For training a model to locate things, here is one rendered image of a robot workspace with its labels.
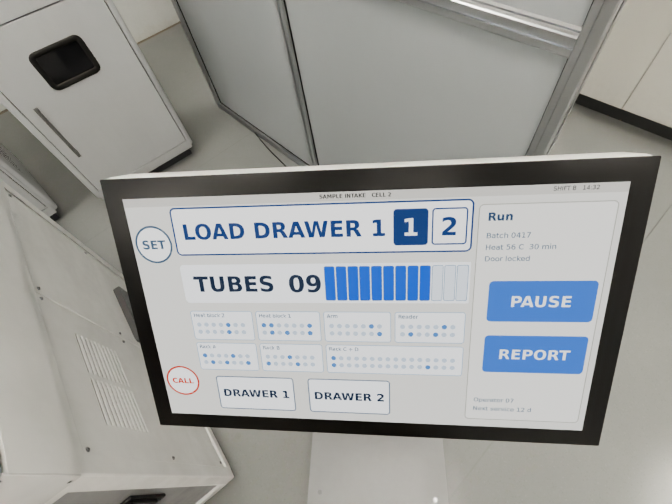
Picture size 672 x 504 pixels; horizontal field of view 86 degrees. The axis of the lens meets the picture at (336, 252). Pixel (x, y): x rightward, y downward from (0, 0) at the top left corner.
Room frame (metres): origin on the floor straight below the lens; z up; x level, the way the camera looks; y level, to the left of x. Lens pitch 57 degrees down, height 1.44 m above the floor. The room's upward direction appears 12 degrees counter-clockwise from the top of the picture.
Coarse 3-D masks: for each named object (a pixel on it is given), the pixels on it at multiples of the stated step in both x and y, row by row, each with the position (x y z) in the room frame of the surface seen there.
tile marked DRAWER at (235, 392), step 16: (224, 384) 0.12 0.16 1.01; (240, 384) 0.12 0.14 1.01; (256, 384) 0.12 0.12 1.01; (272, 384) 0.11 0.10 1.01; (288, 384) 0.11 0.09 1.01; (224, 400) 0.11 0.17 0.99; (240, 400) 0.11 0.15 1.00; (256, 400) 0.10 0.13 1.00; (272, 400) 0.10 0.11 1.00; (288, 400) 0.10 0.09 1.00
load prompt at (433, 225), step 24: (192, 216) 0.25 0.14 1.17; (216, 216) 0.25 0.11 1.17; (240, 216) 0.24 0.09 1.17; (264, 216) 0.23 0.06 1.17; (288, 216) 0.23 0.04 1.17; (312, 216) 0.22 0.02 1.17; (336, 216) 0.22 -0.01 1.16; (360, 216) 0.21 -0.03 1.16; (384, 216) 0.21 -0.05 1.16; (408, 216) 0.20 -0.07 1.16; (432, 216) 0.19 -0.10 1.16; (456, 216) 0.19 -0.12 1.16; (192, 240) 0.24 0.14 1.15; (216, 240) 0.23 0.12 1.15; (240, 240) 0.23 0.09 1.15; (264, 240) 0.22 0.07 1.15; (288, 240) 0.21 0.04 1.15; (312, 240) 0.21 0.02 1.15; (336, 240) 0.20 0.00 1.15; (360, 240) 0.20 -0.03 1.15; (384, 240) 0.19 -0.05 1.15; (408, 240) 0.19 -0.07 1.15; (432, 240) 0.18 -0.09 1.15; (456, 240) 0.17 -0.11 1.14
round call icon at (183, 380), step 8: (168, 368) 0.15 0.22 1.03; (176, 368) 0.15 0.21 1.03; (184, 368) 0.15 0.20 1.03; (192, 368) 0.15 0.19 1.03; (168, 376) 0.15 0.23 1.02; (176, 376) 0.14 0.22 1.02; (184, 376) 0.14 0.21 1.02; (192, 376) 0.14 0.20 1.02; (168, 384) 0.14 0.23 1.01; (176, 384) 0.14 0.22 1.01; (184, 384) 0.13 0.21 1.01; (192, 384) 0.13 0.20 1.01; (200, 384) 0.13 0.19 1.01; (176, 392) 0.13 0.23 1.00; (184, 392) 0.13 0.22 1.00; (192, 392) 0.13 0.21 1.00; (200, 392) 0.12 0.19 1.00
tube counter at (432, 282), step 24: (288, 264) 0.20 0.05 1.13; (312, 264) 0.19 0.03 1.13; (336, 264) 0.19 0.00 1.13; (360, 264) 0.18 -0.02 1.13; (384, 264) 0.18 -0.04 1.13; (408, 264) 0.17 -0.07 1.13; (432, 264) 0.16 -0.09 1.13; (456, 264) 0.16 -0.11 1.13; (288, 288) 0.18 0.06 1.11; (312, 288) 0.18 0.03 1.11; (336, 288) 0.17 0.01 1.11; (360, 288) 0.16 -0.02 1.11; (384, 288) 0.16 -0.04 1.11; (408, 288) 0.15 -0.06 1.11; (432, 288) 0.15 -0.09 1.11; (456, 288) 0.14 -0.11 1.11
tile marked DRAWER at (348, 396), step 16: (320, 384) 0.10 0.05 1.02; (336, 384) 0.10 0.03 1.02; (352, 384) 0.09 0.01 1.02; (368, 384) 0.09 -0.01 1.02; (384, 384) 0.09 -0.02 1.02; (320, 400) 0.09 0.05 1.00; (336, 400) 0.08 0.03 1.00; (352, 400) 0.08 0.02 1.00; (368, 400) 0.08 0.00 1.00; (384, 400) 0.07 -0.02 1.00
